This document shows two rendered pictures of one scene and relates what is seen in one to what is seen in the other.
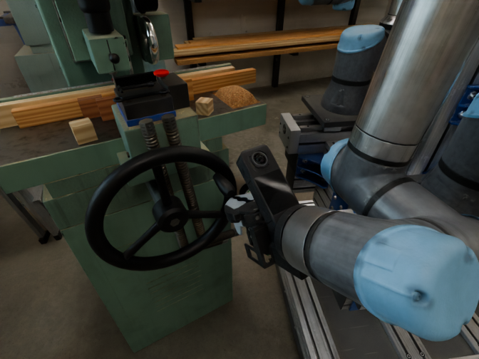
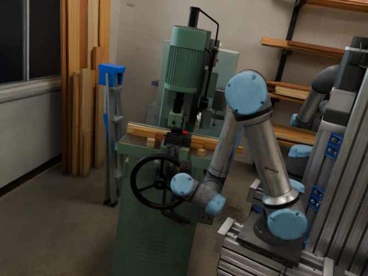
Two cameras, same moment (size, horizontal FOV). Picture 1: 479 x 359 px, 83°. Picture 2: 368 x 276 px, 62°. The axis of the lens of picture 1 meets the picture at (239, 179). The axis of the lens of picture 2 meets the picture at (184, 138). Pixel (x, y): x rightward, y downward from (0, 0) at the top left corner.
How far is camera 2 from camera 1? 0.95 m
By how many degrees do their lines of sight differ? 33
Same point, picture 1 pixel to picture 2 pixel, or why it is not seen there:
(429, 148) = not seen: hidden behind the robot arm
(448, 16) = (222, 138)
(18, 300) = (78, 223)
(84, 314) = (101, 248)
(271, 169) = (187, 168)
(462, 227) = (207, 188)
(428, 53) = (219, 145)
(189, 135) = (183, 157)
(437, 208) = (210, 185)
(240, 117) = not seen: hidden behind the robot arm
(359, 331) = not seen: outside the picture
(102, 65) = (170, 122)
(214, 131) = (201, 165)
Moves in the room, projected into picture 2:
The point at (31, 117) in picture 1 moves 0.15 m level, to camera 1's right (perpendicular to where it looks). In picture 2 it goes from (138, 132) to (159, 140)
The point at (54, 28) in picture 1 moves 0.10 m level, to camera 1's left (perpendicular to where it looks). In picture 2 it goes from (164, 104) to (151, 100)
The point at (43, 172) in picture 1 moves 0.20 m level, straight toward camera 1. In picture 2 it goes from (131, 150) to (129, 167)
